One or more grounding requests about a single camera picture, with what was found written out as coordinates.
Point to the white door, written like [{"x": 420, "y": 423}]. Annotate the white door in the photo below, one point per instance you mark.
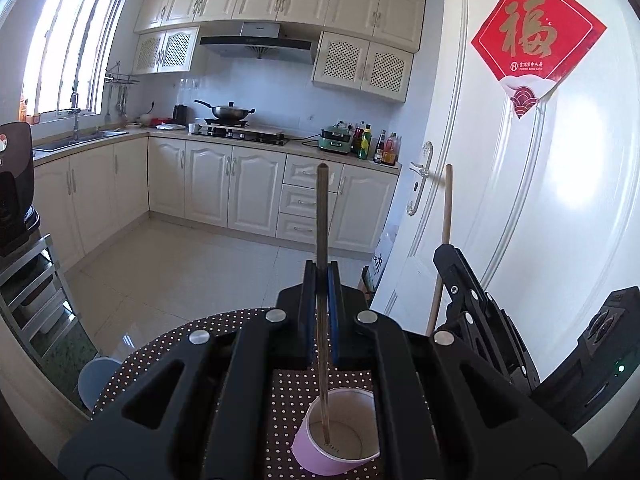
[{"x": 500, "y": 185}]

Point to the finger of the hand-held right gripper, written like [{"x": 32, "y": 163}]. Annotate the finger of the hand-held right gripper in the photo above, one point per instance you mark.
[{"x": 460, "y": 270}]

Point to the steel sink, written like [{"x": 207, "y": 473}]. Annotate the steel sink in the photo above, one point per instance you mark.
[{"x": 85, "y": 139}]

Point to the cardboard box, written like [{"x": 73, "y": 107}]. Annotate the cardboard box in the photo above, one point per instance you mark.
[{"x": 382, "y": 260}]

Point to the metal faucet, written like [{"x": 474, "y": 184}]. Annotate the metal faucet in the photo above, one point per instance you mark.
[{"x": 76, "y": 115}]

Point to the pink cup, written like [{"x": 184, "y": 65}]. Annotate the pink cup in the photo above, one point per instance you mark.
[{"x": 310, "y": 455}]

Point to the grey trash bin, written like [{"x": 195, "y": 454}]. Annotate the grey trash bin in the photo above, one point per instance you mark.
[{"x": 97, "y": 382}]

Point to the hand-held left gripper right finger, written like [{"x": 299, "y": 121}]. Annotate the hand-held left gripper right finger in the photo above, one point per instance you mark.
[{"x": 334, "y": 317}]

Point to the green countertop appliance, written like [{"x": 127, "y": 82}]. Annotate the green countertop appliance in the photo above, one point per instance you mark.
[{"x": 335, "y": 141}]

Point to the white mug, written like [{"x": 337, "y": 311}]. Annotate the white mug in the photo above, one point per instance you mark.
[{"x": 194, "y": 128}]

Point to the wooden chopstick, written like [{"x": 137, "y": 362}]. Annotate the wooden chopstick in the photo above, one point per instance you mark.
[
  {"x": 322, "y": 210},
  {"x": 446, "y": 210}
]

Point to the barred window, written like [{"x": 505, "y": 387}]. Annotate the barred window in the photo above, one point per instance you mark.
[{"x": 75, "y": 40}]

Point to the wall utensil rack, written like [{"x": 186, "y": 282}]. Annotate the wall utensil rack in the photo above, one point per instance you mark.
[{"x": 120, "y": 79}]

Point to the dark sauce bottle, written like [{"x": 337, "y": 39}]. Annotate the dark sauce bottle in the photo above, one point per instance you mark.
[{"x": 380, "y": 150}]

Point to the small lattice door wall cabinet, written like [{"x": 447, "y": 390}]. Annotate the small lattice door wall cabinet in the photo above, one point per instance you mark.
[{"x": 165, "y": 50}]

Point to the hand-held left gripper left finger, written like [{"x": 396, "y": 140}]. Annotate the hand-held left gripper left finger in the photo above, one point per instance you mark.
[{"x": 311, "y": 317}]

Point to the orange label bottle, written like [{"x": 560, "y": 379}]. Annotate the orange label bottle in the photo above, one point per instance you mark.
[{"x": 392, "y": 152}]

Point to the black countertop appliance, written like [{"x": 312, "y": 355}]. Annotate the black countertop appliance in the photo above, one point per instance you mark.
[{"x": 15, "y": 185}]

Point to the red liquid bottle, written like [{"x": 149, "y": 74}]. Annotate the red liquid bottle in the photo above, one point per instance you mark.
[{"x": 357, "y": 142}]

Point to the metal shelf rack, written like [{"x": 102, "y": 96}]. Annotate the metal shelf rack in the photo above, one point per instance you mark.
[{"x": 40, "y": 280}]

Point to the green bottle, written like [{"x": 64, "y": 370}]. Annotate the green bottle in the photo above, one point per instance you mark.
[{"x": 367, "y": 145}]

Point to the red diamond door poster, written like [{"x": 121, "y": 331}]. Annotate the red diamond door poster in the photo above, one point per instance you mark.
[{"x": 530, "y": 35}]

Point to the steel wok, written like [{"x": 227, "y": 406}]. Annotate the steel wok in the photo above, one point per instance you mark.
[{"x": 227, "y": 111}]

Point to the gas stove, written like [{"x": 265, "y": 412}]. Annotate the gas stove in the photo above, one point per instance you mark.
[{"x": 245, "y": 132}]

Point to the polka dot round table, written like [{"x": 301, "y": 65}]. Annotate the polka dot round table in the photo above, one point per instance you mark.
[{"x": 150, "y": 355}]

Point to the black kettle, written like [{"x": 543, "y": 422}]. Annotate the black kettle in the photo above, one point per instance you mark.
[{"x": 180, "y": 114}]

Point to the white plate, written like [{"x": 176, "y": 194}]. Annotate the white plate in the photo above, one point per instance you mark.
[{"x": 172, "y": 127}]

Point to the range hood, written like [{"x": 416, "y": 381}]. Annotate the range hood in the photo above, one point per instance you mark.
[{"x": 255, "y": 42}]

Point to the wide lattice door wall cabinet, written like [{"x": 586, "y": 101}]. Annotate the wide lattice door wall cabinet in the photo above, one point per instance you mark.
[{"x": 362, "y": 65}]

